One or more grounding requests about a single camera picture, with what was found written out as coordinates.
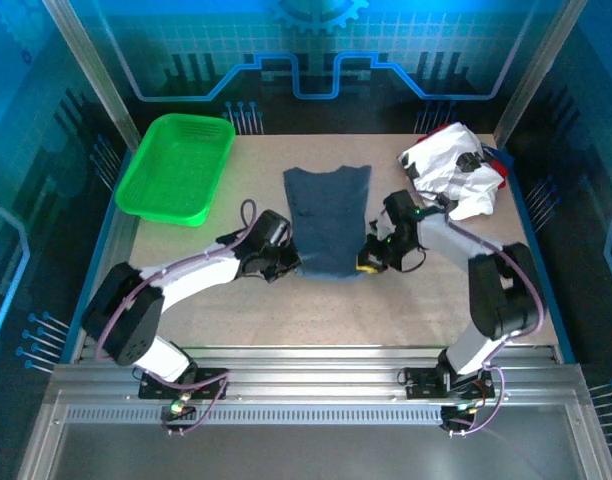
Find slotted grey cable duct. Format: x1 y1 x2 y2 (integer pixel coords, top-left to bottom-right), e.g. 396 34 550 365
65 405 445 426

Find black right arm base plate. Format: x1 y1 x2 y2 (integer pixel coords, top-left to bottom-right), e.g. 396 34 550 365
403 367 496 401

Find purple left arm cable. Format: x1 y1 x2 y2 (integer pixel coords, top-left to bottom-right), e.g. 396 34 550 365
94 198 231 437

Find green plastic basket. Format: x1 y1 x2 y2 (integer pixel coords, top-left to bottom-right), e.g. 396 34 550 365
114 112 237 227

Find dark blue t-shirt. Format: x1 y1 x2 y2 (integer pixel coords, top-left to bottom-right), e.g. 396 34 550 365
282 164 373 280

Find aluminium corner post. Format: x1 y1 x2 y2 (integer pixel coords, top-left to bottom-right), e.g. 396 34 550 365
491 0 590 149
41 0 143 151

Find aluminium rail frame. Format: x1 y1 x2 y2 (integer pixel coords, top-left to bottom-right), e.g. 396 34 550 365
15 344 612 480

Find white t-shirt with black print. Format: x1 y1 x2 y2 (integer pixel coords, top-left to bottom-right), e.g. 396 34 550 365
398 122 502 222

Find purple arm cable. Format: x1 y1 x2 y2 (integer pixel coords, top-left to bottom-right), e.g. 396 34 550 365
418 189 546 439
94 198 231 437

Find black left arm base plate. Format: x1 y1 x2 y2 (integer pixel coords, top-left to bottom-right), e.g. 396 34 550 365
137 367 231 401

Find blue table edge strip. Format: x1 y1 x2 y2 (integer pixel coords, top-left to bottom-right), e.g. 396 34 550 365
500 146 578 365

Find small board with yellow light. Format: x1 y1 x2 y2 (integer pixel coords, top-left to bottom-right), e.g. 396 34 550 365
440 402 480 440

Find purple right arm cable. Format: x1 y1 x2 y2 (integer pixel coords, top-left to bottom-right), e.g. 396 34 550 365
418 189 546 439

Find small board with green light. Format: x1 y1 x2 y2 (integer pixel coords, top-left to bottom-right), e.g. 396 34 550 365
160 398 197 436

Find red t-shirt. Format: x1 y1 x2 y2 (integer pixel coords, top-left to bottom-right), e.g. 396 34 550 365
415 125 510 190

